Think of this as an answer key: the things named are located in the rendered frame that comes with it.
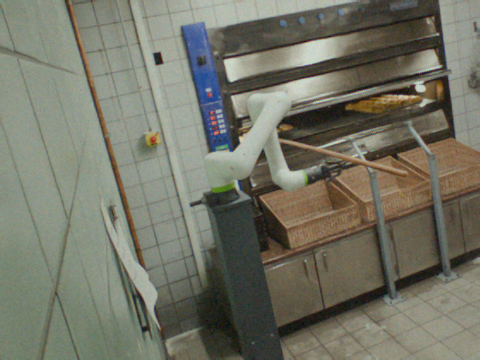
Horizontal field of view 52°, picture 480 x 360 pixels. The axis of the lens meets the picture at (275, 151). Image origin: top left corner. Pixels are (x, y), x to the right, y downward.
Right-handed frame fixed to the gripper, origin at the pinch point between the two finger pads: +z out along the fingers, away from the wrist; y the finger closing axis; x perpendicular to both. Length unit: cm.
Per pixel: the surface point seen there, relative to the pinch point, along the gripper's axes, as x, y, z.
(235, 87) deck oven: -100, -49, -27
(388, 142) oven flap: -98, 21, 88
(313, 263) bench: -45, 73, -14
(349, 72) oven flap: -101, -41, 65
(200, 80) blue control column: -96, -59, -51
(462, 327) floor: 13, 118, 53
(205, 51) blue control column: -96, -78, -43
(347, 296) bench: -45, 105, 6
